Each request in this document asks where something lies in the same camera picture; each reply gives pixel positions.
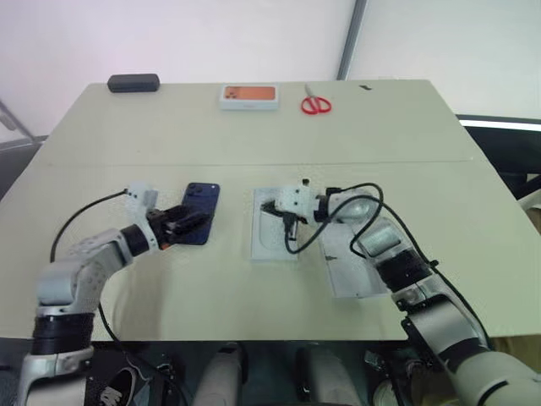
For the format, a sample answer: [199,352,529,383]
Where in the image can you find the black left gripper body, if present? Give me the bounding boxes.
[147,207,183,247]

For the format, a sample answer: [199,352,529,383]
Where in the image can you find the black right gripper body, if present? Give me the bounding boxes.
[270,204,300,227]

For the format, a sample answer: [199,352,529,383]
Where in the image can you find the dark blue smartphone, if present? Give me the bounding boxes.
[177,182,221,247]

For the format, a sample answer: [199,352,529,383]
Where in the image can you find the white phone box base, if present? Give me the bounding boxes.
[250,187,304,261]

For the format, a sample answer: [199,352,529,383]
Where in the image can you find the white phone box lid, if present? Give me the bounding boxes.
[320,198,391,300]

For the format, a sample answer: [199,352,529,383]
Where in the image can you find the white box with orange print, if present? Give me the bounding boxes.
[219,84,281,112]

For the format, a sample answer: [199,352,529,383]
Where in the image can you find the black oblong case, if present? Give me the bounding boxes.
[107,73,161,94]

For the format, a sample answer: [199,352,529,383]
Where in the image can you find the white robot leg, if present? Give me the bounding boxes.
[193,342,247,406]
[294,346,367,406]

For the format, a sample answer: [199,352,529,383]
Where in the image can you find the black and white sneaker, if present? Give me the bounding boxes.
[99,366,139,406]

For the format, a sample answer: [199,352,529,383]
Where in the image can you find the grey metal pole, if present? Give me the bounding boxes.
[336,0,369,81]

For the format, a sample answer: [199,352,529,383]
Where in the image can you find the dark side table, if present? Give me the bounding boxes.
[455,112,541,204]

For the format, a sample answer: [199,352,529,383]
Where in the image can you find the white plastic chair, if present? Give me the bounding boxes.
[516,195,541,236]

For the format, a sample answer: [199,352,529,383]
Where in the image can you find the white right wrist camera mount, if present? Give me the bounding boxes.
[275,178,319,224]

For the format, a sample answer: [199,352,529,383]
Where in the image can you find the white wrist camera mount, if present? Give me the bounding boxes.
[126,181,161,251]
[275,178,319,224]

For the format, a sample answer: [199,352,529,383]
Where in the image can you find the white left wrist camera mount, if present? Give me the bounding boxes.
[126,181,161,251]

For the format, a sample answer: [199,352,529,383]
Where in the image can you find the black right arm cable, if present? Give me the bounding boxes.
[283,182,494,352]

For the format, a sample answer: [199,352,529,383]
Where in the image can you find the red handled scissors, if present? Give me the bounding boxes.
[300,83,333,116]

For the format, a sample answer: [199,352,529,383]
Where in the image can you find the grey metal frame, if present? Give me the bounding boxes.
[0,97,48,150]

